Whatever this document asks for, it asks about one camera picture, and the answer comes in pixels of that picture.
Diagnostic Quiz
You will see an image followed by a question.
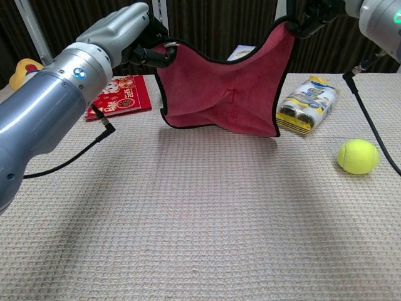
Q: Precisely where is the beige woven tablecloth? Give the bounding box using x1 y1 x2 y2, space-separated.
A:
0 72 401 301

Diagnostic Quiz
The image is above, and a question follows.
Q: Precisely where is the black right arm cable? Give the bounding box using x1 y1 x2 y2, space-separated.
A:
342 51 401 176

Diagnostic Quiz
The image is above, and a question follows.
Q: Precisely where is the white partition frame post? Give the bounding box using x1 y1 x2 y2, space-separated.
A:
14 0 53 67
272 0 291 23
152 0 170 39

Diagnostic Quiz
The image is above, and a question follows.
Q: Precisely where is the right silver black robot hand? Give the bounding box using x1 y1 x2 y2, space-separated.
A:
286 0 347 40

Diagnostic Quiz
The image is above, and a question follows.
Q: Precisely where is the lint roller refill pack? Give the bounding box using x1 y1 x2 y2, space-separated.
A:
275 75 341 137

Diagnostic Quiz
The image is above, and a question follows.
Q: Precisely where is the yellow-green tennis ball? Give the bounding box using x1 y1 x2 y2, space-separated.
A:
336 139 380 176

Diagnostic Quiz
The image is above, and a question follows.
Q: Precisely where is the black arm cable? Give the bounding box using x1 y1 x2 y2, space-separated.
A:
342 51 401 176
23 105 117 179

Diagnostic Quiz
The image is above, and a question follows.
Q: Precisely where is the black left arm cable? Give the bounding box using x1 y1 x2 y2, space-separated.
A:
23 105 117 179

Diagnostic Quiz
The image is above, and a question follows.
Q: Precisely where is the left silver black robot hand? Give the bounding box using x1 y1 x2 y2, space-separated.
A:
76 2 178 69

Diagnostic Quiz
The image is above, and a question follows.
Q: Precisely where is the red decorated packet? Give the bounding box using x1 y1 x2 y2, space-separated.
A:
85 74 153 122

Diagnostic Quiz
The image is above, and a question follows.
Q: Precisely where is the light blue snack bag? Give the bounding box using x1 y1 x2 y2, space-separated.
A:
226 45 257 62

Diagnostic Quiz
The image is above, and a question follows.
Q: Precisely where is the grey and red cloth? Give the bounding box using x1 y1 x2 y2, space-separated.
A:
155 18 298 139

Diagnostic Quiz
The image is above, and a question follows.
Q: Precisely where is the yellow plush toy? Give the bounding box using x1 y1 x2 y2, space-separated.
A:
8 58 44 92

